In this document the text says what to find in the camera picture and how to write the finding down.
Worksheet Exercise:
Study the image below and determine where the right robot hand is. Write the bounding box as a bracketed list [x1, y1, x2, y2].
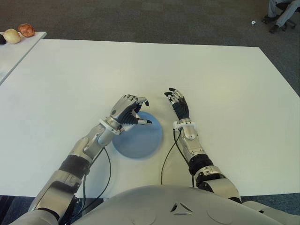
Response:
[164, 88, 190, 121]

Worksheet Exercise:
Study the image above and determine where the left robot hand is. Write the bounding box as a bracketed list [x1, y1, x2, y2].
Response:
[109, 93, 153, 129]

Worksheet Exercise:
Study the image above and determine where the blue round plate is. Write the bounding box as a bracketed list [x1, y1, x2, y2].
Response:
[112, 111, 164, 160]

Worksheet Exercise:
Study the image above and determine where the grey robot torso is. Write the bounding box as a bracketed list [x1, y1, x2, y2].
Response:
[67, 184, 289, 225]

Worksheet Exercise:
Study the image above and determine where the white side table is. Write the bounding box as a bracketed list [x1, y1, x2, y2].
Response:
[0, 31, 47, 85]

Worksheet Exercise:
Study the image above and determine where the reddish brown bread roll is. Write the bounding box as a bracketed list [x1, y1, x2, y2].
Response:
[18, 23, 36, 38]

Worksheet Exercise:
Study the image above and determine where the seated person in jeans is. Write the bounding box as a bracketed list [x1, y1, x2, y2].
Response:
[262, 0, 300, 34]

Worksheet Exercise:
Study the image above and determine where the black office chair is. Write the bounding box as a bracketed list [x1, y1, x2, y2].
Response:
[276, 0, 300, 30]

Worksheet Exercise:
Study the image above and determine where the thin black cable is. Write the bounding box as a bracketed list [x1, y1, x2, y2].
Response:
[174, 131, 195, 188]
[81, 167, 91, 214]
[160, 130, 181, 187]
[76, 147, 112, 218]

